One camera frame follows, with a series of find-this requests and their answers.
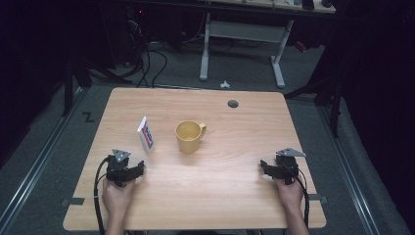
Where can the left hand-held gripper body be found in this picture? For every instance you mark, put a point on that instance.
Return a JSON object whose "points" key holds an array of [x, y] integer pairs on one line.
{"points": [[116, 166]]}

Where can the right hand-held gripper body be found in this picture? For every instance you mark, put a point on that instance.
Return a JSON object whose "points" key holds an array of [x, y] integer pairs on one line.
{"points": [[287, 169]]}

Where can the white box with red-blue label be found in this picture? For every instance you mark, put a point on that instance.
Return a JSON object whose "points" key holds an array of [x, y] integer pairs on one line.
{"points": [[146, 135]]}

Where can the yellow cup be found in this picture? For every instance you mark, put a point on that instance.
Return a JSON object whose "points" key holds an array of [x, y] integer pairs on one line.
{"points": [[189, 137]]}

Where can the person's right hand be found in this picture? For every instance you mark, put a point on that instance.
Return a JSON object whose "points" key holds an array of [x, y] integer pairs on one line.
{"points": [[290, 195]]}

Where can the person's left hand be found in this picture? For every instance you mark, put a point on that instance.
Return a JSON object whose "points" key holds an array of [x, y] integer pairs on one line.
{"points": [[116, 196]]}

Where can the grey tape strip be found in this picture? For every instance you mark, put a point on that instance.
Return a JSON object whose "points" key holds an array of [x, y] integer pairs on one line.
{"points": [[318, 198], [73, 201]]}

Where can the grey round table grommet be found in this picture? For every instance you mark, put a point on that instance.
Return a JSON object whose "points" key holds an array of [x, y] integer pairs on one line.
{"points": [[233, 104]]}

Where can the black metal stand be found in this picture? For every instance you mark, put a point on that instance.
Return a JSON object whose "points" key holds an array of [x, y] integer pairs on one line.
{"points": [[70, 88], [329, 98]]}

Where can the white crumpled paper scrap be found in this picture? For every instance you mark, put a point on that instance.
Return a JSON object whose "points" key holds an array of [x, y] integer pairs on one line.
{"points": [[224, 84]]}

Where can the dark computer tower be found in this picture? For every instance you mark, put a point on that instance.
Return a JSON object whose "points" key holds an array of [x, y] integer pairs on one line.
{"points": [[137, 32]]}

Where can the wooden background desk top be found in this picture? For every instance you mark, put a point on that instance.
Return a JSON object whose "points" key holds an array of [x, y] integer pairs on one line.
{"points": [[270, 5]]}

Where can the metal floor rail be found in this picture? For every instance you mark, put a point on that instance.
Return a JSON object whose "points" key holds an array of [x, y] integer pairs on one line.
{"points": [[350, 173], [32, 169]]}

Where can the white metal desk frame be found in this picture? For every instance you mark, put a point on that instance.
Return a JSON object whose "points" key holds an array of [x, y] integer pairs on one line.
{"points": [[243, 31]]}

